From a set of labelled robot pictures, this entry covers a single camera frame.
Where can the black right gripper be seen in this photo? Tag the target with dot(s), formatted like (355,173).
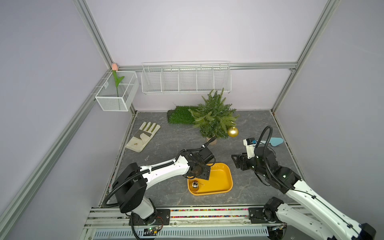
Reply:
(244,158)

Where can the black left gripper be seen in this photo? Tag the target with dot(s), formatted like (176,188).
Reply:
(205,174)

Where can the silver ball ornament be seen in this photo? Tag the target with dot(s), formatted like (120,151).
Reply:
(196,186)

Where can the gold ball ornament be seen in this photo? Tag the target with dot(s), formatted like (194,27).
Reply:
(233,132)

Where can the small green christmas tree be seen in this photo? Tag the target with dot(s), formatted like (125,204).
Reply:
(214,117)

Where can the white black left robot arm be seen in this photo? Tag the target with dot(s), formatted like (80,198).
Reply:
(128,191)

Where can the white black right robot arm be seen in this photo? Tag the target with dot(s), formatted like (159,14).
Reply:
(326,222)

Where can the yellow plastic tray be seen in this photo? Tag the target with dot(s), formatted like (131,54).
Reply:
(220,181)

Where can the teal plastic scoop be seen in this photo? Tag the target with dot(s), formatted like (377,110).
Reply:
(274,142)

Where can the green artificial grass mat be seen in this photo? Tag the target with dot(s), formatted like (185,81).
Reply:
(181,115)

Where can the cream work glove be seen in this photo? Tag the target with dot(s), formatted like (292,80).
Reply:
(143,136)

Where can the small green circuit board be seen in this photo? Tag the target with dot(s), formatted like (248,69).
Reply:
(150,232)

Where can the small white mesh basket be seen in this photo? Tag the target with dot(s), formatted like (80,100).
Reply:
(107,95)

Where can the pink artificial tulip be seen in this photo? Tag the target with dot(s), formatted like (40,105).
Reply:
(118,79)

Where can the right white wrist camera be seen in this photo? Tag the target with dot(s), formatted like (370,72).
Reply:
(250,145)

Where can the long white wire basket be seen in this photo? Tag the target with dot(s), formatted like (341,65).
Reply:
(186,77)

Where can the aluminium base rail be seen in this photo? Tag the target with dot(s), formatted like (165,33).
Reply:
(194,223)

